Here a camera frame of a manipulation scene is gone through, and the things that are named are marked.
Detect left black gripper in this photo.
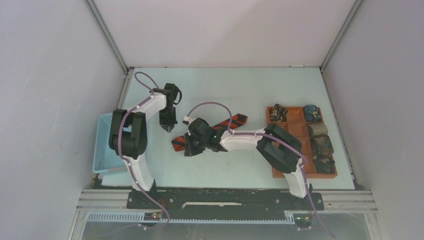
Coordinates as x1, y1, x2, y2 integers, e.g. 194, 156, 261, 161
158, 105, 178, 132

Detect orange navy striped tie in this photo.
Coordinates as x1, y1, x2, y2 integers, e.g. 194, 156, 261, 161
171, 113, 248, 152

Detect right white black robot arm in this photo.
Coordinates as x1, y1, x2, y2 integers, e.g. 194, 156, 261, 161
183, 116, 311, 209

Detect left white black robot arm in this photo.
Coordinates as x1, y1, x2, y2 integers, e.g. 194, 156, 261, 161
108, 83, 182, 208

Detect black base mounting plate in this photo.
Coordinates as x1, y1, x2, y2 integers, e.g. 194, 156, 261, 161
126, 187, 324, 220

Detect light blue plastic basket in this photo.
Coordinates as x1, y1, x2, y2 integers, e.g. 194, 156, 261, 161
92, 113, 127, 175

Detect brown floral rolled tie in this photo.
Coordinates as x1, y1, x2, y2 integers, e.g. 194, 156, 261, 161
269, 103, 289, 122

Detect brown wooden divided tray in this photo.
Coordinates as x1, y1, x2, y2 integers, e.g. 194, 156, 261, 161
265, 106, 338, 179

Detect blue patterned rolled tie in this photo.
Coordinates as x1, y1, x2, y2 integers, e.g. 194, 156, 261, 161
303, 104, 323, 123

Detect gold patterned rolled tie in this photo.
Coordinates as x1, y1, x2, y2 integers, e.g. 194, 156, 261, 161
307, 122, 329, 138

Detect dark green rolled tie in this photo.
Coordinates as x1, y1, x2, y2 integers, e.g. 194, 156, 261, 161
310, 135, 335, 156

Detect dark floral rolled tie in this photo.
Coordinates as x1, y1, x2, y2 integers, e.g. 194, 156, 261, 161
313, 155, 336, 174

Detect white slotted cable duct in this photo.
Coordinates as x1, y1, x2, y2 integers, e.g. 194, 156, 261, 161
86, 211, 295, 225

